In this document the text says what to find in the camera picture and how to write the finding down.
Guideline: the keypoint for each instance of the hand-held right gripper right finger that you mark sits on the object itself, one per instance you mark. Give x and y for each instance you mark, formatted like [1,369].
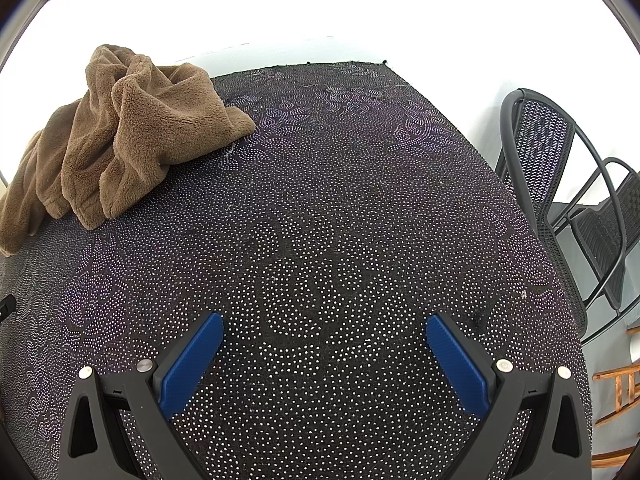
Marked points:
[457,360]

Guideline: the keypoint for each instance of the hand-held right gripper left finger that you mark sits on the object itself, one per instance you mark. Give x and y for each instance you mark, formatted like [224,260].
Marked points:
[192,360]

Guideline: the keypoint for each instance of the brown fleece sweater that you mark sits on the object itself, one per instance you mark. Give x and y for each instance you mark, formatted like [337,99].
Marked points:
[150,125]

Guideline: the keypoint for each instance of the wooden chair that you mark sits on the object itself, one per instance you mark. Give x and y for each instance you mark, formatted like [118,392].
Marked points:
[620,377]

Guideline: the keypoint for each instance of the black mesh chair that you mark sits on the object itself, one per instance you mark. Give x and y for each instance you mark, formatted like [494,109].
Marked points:
[600,245]
[540,145]

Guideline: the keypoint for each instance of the black dotted table mat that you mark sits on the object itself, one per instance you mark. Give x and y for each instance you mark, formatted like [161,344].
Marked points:
[325,185]

